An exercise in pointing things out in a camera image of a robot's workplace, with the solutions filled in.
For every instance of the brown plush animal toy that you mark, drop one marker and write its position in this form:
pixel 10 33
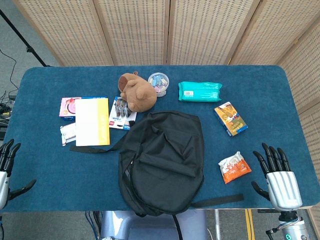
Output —
pixel 140 95

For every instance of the small white packet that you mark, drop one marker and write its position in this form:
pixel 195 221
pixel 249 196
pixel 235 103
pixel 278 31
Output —
pixel 68 132

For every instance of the teal wet wipes pack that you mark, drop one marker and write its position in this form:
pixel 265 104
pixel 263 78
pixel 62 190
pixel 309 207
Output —
pixel 200 91

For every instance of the blue-grey robot torso base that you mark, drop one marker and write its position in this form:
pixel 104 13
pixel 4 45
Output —
pixel 140 227

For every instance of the black fabric backpack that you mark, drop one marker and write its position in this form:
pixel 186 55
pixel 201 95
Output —
pixel 162 162

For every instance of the clear round tub of clips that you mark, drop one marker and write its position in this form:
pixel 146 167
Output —
pixel 158 82

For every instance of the blue felt table cover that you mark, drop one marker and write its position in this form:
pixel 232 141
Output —
pixel 62 175

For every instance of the binder clips blister card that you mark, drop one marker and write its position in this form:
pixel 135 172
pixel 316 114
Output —
pixel 118 117

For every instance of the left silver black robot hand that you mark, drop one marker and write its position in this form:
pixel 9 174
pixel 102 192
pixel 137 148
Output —
pixel 3 180

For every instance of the orange yellow blue box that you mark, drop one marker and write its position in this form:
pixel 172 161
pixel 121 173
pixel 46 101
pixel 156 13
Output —
pixel 231 118

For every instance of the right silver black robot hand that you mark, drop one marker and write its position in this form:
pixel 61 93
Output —
pixel 285 190

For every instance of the orange white snack bag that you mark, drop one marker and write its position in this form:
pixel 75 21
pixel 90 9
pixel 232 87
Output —
pixel 233 168

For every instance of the black tripod stand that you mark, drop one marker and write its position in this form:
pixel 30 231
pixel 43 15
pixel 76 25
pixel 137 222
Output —
pixel 27 45

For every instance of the woven folding screen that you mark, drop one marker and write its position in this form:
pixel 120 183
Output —
pixel 137 30

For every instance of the white yellow booklet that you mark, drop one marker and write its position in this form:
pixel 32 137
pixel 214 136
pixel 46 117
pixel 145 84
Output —
pixel 91 122

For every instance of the pink blue cardboard box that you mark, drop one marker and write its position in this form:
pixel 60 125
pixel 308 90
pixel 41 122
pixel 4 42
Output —
pixel 67 107

